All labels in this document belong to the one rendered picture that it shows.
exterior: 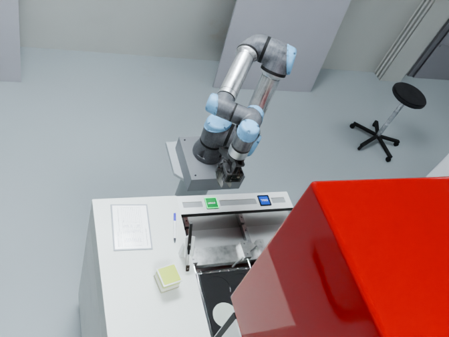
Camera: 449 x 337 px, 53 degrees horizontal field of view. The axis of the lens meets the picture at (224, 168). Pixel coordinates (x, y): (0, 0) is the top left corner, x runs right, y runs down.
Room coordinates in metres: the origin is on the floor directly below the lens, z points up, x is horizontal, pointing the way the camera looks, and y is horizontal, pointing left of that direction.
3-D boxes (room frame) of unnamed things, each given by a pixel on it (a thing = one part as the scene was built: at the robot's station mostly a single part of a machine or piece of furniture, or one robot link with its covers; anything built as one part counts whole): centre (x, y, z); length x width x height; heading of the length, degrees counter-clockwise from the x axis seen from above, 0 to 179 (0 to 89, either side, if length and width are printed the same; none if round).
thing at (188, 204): (1.33, -0.12, 0.89); 0.55 x 0.09 x 0.14; 124
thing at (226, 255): (1.11, -0.16, 0.87); 0.36 x 0.08 x 0.03; 124
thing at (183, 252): (0.95, 0.00, 1.03); 0.06 x 0.04 x 0.13; 34
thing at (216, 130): (1.58, 0.11, 1.08); 0.13 x 0.12 x 0.14; 91
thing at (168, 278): (0.82, 0.02, 1.00); 0.07 x 0.07 x 0.07; 46
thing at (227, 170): (1.24, -0.02, 1.25); 0.09 x 0.08 x 0.12; 34
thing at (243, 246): (1.16, -0.23, 0.89); 0.08 x 0.03 x 0.03; 34
